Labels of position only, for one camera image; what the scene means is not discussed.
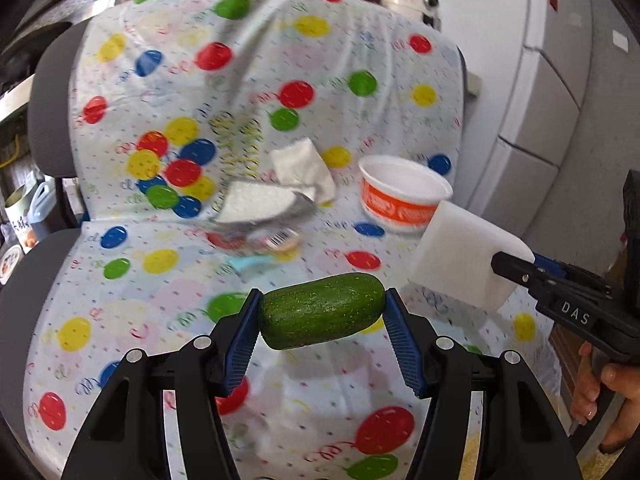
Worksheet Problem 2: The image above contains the small pink wrapper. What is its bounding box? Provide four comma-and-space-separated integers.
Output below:
260, 227, 303, 251

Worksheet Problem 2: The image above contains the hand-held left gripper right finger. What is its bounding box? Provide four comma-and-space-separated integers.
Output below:
384, 287, 583, 480

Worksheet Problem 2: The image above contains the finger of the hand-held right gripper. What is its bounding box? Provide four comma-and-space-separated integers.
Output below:
491, 251, 551, 295
532, 255, 608, 297

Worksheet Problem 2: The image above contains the white foam block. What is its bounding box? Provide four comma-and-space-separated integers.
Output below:
407, 199, 536, 311

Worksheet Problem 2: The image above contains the brown wooden cabinet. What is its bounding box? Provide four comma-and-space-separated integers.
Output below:
547, 320, 591, 411

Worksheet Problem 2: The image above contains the green cucumber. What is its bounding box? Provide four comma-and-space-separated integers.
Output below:
259, 272, 387, 351

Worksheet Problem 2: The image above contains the round tin can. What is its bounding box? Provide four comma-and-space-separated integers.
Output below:
2, 185, 38, 256

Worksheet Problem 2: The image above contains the white orange paper bowl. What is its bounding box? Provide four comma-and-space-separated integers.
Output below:
358, 155, 454, 235

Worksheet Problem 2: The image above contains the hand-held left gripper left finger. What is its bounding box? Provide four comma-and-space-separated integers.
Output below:
60, 288, 262, 480

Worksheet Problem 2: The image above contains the person's right hand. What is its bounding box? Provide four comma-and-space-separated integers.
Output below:
572, 342, 640, 454

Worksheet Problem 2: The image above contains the white grey sponge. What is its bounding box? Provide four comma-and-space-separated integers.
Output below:
212, 180, 321, 226

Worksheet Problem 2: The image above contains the balloon print plastic cover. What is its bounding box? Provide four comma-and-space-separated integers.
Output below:
22, 0, 556, 480

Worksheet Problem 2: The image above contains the crumpled white tissue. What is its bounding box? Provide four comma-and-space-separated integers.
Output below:
270, 137, 337, 203

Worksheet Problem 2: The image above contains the silver refrigerator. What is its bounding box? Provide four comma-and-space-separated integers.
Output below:
420, 0, 596, 241

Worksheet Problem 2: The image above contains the blue plastic jug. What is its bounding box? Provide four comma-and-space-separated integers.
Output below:
27, 180, 56, 236

